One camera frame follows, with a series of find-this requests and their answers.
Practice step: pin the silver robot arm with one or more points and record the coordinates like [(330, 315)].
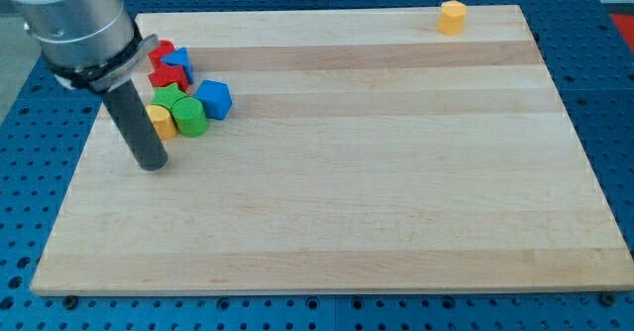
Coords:
[(92, 44)]

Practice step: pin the wooden board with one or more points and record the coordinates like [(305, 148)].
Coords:
[(365, 152)]

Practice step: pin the blue pentagon block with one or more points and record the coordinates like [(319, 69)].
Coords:
[(215, 97)]

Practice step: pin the green cylinder block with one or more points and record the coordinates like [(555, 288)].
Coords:
[(189, 116)]

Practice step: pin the yellow cylinder block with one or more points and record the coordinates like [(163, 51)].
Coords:
[(162, 122)]

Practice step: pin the green star block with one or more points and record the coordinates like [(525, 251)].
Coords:
[(167, 96)]

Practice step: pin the blue triangular block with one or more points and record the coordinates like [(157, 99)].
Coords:
[(180, 57)]

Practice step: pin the red cylinder block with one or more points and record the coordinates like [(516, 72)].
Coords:
[(165, 47)]

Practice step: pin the yellow hexagonal block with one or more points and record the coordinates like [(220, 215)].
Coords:
[(452, 17)]

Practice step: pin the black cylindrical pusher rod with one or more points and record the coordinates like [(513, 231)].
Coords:
[(129, 114)]

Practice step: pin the red object at edge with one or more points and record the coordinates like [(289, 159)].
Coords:
[(625, 25)]

